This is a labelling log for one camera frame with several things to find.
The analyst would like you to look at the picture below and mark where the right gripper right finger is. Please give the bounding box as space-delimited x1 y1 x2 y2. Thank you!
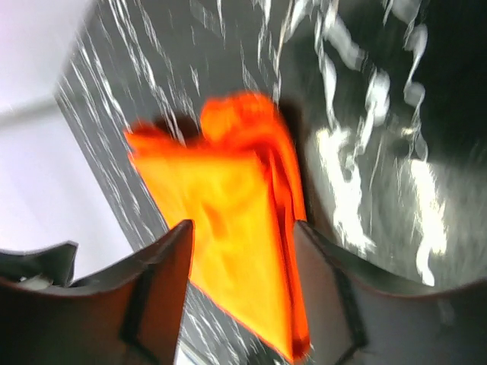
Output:
294 221 486 364

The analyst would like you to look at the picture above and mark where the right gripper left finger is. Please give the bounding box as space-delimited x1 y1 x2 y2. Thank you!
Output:
1 220 194 364

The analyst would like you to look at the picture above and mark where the orange t shirt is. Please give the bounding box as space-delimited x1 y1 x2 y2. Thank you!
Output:
125 92 310 361

